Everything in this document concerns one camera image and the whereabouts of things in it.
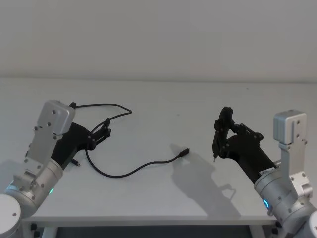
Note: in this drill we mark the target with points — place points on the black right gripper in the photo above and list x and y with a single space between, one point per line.
247 156

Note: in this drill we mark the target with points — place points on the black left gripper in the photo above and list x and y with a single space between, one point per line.
71 143

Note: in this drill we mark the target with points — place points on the white table frame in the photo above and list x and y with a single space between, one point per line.
50 233

